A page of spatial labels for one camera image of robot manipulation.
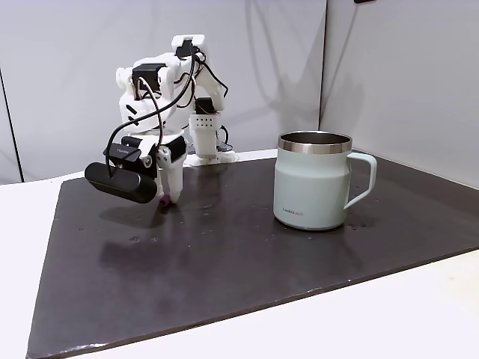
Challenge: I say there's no dark grey table mat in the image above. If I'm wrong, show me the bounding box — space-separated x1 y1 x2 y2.
25 152 479 359

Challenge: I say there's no pale green steel-rimmed mug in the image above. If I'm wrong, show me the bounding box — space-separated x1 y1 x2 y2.
272 130 378 231

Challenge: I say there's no brown motor wire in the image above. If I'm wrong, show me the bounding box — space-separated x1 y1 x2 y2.
137 77 164 149

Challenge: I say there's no black camera cable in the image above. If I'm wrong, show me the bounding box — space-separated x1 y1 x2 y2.
104 43 199 179

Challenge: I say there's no black oval camera box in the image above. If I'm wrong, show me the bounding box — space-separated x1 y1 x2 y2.
84 143 159 205

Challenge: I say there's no thin black motor wire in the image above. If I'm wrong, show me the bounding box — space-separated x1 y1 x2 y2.
201 61 229 111

